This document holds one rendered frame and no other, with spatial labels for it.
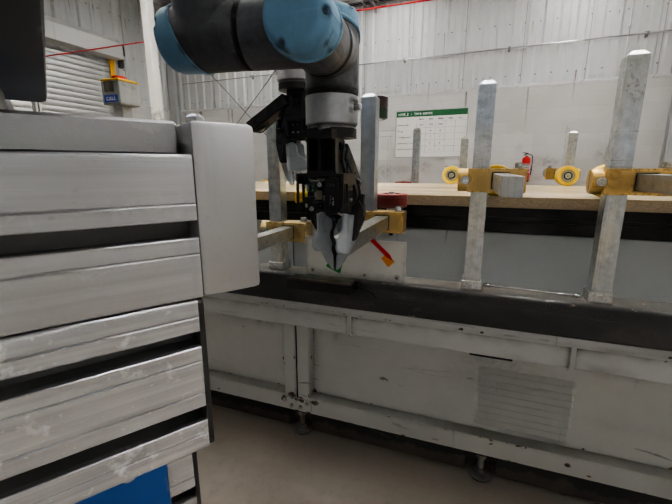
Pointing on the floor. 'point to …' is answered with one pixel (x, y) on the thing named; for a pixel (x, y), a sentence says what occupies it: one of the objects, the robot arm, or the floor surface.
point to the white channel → (151, 59)
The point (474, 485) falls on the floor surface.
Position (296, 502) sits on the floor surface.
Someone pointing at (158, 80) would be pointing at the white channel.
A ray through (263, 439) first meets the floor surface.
